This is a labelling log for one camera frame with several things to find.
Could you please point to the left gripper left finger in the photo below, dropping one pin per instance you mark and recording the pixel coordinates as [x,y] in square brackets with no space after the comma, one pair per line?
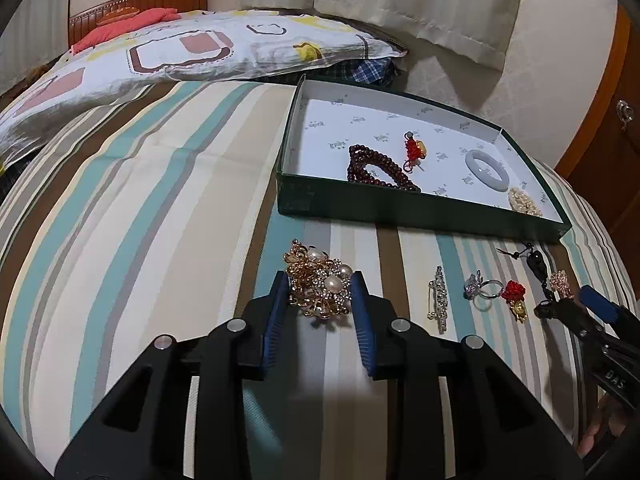
[138,430]

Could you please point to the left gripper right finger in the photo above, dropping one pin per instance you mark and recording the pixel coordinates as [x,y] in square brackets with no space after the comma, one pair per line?
[455,409]

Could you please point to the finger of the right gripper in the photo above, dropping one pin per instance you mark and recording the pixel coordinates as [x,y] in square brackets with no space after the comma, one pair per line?
[606,310]
[574,317]

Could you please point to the red rose gold charm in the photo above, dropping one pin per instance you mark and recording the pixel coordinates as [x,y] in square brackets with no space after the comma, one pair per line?
[514,296]

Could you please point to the silver rhinestone bar brooch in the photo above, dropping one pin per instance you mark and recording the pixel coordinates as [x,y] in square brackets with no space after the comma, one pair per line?
[437,301]

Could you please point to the white jade bangle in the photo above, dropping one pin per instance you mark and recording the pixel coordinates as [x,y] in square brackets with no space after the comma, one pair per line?
[488,170]

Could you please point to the red knot gold pendant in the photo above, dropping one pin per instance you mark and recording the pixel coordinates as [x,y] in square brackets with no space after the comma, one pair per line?
[416,152]

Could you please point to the gold pearl rhinestone brooch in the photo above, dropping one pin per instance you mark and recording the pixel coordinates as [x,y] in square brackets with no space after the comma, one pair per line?
[319,284]

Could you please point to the operator hand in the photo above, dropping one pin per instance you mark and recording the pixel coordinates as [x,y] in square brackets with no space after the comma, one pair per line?
[610,416]

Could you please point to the wooden cabinet door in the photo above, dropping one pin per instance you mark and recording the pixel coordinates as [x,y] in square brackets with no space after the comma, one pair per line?
[602,161]

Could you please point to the striped bed cover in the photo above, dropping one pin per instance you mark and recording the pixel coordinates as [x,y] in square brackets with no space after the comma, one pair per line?
[157,215]

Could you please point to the dark green tray box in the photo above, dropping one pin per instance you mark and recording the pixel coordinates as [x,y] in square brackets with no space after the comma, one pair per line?
[344,147]

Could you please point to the blue plaid blanket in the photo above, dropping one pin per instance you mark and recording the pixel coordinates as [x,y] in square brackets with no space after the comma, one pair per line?
[380,73]

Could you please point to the white patterned quilt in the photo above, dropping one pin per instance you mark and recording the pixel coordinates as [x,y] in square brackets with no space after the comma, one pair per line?
[210,46]

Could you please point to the left striped curtain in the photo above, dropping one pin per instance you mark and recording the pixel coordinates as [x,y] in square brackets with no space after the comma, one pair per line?
[35,35]

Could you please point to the red pillow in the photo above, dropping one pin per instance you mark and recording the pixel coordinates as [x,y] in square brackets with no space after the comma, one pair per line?
[122,26]

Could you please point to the wooden headboard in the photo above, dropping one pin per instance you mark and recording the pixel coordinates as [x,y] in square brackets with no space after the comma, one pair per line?
[80,24]

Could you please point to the metal cabinet handle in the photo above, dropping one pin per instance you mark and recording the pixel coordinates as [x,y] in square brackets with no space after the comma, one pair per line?
[625,113]

